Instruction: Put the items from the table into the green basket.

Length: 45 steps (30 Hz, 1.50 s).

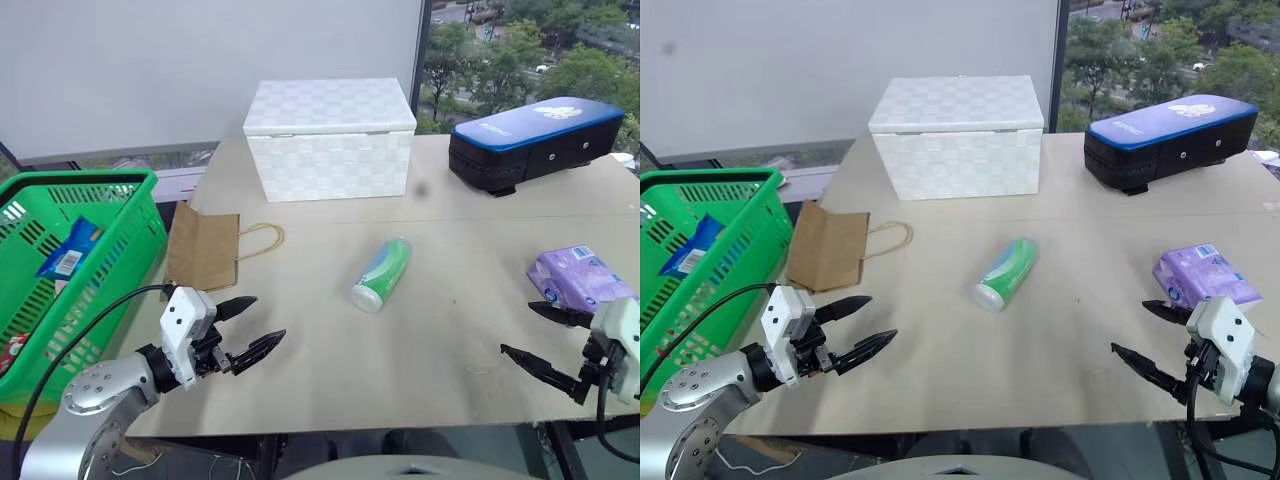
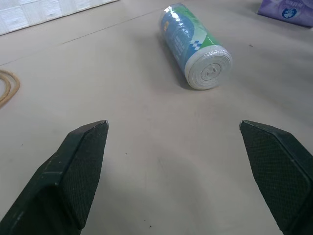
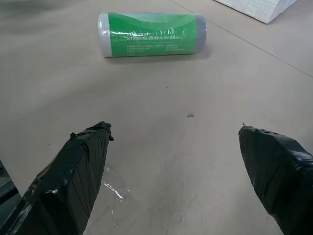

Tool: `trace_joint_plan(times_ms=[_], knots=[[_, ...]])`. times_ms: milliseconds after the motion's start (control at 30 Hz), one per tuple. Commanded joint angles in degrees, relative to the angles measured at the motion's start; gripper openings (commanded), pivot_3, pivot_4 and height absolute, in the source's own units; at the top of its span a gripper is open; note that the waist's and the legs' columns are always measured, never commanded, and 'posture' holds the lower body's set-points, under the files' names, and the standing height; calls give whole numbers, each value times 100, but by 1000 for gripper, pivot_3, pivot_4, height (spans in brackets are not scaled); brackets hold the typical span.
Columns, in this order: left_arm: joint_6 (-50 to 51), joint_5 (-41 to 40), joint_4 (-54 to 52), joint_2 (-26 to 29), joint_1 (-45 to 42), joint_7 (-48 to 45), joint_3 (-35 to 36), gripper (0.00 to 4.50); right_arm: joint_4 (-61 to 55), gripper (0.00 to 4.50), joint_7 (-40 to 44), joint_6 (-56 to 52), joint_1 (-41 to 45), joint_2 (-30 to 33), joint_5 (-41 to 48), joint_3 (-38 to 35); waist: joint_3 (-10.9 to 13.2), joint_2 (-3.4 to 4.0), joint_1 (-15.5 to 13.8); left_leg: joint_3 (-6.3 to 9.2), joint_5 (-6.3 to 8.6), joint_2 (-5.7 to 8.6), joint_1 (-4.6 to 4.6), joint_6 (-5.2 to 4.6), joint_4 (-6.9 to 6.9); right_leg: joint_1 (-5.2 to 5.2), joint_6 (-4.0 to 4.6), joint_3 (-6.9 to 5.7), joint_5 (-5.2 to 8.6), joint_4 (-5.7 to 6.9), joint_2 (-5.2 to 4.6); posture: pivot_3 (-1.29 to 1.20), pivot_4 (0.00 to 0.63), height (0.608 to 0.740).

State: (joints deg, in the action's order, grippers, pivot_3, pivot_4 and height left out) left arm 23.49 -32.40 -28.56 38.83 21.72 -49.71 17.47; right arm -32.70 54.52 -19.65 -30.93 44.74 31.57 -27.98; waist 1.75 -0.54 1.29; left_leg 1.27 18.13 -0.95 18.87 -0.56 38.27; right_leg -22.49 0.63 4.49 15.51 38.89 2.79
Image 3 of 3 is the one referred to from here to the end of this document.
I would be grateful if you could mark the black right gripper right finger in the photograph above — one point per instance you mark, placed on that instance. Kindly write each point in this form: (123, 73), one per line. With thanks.
(276, 176)

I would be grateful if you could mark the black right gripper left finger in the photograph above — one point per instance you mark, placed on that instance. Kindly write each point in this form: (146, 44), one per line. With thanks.
(63, 186)

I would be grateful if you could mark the green labelled bag roll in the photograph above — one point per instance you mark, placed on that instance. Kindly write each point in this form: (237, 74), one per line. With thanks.
(152, 34)

